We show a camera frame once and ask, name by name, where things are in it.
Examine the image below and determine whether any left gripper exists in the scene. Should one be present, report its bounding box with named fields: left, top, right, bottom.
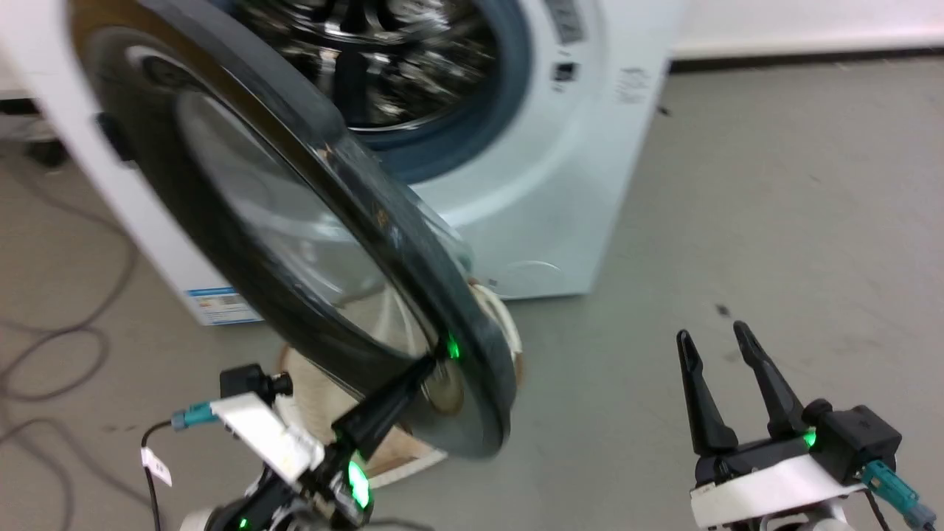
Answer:
left=210, top=358, right=438, bottom=527

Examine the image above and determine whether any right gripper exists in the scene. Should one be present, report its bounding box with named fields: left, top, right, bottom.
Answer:
left=676, top=320, right=871, bottom=530

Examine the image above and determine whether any black round washer door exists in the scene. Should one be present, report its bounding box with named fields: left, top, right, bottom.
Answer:
left=68, top=0, right=517, bottom=459

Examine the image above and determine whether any white front-load washing machine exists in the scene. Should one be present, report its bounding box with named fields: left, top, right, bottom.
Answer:
left=0, top=0, right=690, bottom=327

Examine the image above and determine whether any grey-blue rubber door gasket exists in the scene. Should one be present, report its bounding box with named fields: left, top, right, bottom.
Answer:
left=221, top=0, right=534, bottom=185

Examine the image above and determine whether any steel washing machine drum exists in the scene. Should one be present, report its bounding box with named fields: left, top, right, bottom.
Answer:
left=235, top=0, right=499, bottom=130

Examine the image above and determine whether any beige woven laundry basket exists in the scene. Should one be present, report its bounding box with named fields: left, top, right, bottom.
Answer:
left=277, top=284, right=525, bottom=488

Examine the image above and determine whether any blue white energy label sticker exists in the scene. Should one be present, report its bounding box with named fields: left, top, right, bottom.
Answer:
left=184, top=286, right=264, bottom=326

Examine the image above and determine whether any grey floor cable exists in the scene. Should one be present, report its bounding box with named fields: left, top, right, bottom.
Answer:
left=0, top=166, right=152, bottom=531

